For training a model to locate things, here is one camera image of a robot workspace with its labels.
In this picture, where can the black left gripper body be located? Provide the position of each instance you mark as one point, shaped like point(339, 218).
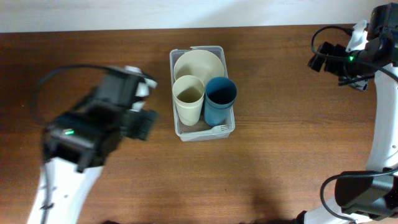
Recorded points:
point(138, 126)

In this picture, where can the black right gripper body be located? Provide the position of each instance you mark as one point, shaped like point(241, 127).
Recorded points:
point(352, 74)

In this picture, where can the cream plastic cup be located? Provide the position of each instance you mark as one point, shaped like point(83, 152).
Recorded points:
point(188, 93)

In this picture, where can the cream plastic bowl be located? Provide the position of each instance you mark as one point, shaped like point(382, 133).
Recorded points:
point(202, 64)

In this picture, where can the blue plastic cup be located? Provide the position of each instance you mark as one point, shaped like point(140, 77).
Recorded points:
point(220, 95)

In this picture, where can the white plastic fork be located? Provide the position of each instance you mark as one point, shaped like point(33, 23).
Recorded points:
point(214, 130)

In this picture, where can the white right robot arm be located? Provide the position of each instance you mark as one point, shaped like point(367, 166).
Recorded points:
point(369, 195)

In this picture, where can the clear plastic container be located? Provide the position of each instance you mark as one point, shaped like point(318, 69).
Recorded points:
point(180, 128)

